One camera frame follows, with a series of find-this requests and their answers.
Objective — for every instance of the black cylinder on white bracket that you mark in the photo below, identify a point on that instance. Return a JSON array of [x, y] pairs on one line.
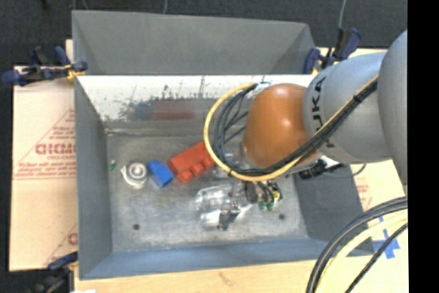
[[313, 171]]

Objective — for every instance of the silver round metal cap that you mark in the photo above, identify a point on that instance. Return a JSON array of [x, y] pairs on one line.
[[135, 174]]

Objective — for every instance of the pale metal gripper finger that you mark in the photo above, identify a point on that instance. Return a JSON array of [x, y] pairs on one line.
[[211, 220], [214, 197]]

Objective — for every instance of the blue block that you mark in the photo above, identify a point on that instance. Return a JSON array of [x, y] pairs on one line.
[[160, 173]]

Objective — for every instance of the red toy brick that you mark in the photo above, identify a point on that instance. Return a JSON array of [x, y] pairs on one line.
[[190, 163]]

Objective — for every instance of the grey metal bin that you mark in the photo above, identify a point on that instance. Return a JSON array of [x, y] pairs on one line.
[[171, 216]]

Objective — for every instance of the brown cardboard board red print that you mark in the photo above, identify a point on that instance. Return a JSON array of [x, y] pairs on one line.
[[43, 182]]

